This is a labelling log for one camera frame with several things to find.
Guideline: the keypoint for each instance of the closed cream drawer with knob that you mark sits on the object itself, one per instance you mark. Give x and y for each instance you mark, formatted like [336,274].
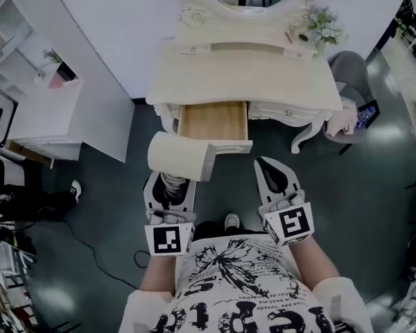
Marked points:
[287,112]

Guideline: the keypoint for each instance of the person's right hand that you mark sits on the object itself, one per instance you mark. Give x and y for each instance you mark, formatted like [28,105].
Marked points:
[287,202]

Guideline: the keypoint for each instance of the cream dressing table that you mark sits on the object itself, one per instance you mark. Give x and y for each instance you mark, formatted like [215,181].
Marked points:
[242,75]

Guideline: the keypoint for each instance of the cardboard box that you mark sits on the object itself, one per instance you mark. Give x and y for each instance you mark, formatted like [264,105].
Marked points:
[31,153]

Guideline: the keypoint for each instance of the person's black trousers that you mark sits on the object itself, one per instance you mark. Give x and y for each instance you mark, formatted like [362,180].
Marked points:
[211,229]

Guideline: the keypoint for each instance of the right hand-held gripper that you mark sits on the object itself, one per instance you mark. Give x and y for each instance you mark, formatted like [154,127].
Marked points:
[294,224]

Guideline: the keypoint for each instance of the wooden drawer with cream front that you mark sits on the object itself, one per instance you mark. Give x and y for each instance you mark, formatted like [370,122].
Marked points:
[213,121]

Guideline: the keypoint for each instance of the person's left hand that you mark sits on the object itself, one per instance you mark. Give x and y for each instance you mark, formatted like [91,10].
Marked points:
[170,218]

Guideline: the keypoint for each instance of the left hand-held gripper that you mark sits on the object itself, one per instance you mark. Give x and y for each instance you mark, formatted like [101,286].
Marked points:
[168,239]

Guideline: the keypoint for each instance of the small white figurine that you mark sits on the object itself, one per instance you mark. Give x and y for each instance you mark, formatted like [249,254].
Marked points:
[38,78]

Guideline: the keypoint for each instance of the person's left forearm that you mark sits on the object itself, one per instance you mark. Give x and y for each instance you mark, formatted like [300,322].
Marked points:
[159,272]

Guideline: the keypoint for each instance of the white cabinet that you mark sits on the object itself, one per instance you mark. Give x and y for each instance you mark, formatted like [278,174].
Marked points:
[90,82]

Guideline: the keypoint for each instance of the small potted plant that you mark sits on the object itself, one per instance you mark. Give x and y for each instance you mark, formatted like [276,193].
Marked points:
[52,57]

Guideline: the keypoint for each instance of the person's white printed shirt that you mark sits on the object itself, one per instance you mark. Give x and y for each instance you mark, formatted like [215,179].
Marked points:
[242,290]

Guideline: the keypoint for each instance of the pink cloth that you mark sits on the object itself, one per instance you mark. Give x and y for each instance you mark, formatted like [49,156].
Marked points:
[339,121]

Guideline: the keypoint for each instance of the person's right forearm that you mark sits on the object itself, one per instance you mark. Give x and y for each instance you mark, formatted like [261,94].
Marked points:
[315,262]

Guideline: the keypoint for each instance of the grey chair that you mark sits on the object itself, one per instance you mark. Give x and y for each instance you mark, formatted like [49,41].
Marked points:
[352,71]

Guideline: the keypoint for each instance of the black frame with blue picture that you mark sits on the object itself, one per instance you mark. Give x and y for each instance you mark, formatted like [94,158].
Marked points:
[366,114]

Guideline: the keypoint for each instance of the white open shelf unit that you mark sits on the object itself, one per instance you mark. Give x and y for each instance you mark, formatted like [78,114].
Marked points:
[3,30]

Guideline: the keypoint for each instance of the flower bouquet in vase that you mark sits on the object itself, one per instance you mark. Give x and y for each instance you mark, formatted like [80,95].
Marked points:
[327,30]

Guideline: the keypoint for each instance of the person's white shoe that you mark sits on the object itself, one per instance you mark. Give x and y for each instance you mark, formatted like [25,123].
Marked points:
[232,220]

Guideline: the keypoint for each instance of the pink card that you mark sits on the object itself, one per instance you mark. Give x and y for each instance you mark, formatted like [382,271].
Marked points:
[57,82]

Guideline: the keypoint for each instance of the black box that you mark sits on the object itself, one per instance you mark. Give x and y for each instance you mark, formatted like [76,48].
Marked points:
[66,71]

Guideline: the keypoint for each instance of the brown pencil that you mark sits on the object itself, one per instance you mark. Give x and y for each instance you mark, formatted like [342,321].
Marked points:
[288,36]

